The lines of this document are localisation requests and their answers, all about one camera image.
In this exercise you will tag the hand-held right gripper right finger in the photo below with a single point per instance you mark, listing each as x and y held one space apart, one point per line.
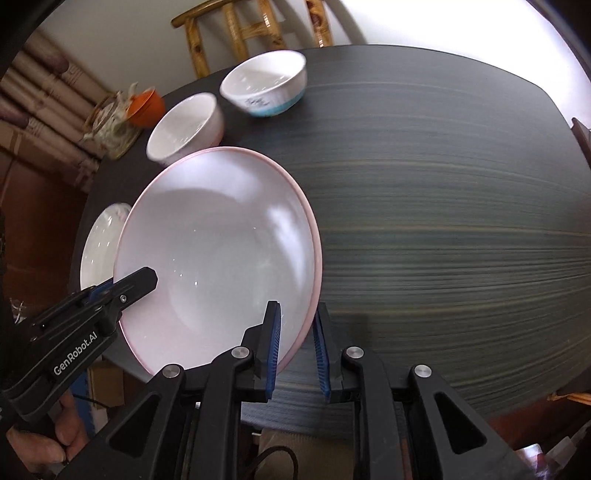
322 360

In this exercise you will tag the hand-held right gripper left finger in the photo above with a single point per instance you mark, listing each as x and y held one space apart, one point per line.
273 350

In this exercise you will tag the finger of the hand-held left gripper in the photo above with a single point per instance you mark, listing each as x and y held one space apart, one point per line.
134 286

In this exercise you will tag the white red-flower plate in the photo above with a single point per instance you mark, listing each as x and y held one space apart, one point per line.
99 249

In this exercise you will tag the white ribbed bowl pink base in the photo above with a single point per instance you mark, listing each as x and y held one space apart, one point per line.
184 124

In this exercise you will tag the white bowl blue base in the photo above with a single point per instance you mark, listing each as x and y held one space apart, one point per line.
263 78

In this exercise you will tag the person's left hand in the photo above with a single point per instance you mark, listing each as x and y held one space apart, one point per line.
69 434

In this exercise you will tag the blue foam mat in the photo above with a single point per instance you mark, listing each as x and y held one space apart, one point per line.
83 390

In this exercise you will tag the cardboard box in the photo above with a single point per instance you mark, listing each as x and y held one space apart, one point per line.
108 387

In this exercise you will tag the brown wooden door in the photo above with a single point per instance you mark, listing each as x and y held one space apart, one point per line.
37 194

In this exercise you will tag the floral ceramic teapot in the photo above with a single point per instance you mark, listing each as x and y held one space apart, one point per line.
108 127

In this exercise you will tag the orange lidded cup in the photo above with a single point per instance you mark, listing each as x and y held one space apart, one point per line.
150 110

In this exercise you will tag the beige patterned curtain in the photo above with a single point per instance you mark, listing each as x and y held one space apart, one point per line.
46 101

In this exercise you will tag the light wooden chair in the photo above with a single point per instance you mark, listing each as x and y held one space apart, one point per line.
196 50

